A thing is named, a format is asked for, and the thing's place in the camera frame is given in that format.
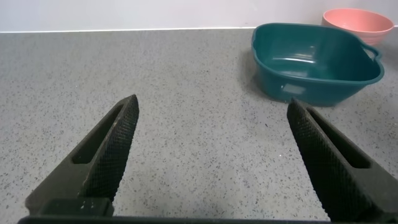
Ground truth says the teal square plastic basin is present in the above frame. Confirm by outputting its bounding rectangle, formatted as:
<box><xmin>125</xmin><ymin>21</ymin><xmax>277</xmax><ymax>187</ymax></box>
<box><xmin>251</xmin><ymin>22</ymin><xmax>386</xmax><ymax>107</ymax></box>

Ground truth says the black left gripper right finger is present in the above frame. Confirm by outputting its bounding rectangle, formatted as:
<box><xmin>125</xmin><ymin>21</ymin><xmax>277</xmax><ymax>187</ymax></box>
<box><xmin>286</xmin><ymin>98</ymin><xmax>398</xmax><ymax>223</ymax></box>

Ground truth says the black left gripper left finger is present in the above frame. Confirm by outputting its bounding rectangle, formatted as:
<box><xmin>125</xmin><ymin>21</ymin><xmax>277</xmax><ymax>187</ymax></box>
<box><xmin>24</xmin><ymin>94</ymin><xmax>140</xmax><ymax>217</ymax></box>

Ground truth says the pink bowl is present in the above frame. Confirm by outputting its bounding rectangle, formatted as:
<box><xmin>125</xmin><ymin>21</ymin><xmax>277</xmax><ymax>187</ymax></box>
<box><xmin>322</xmin><ymin>7</ymin><xmax>396</xmax><ymax>47</ymax></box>

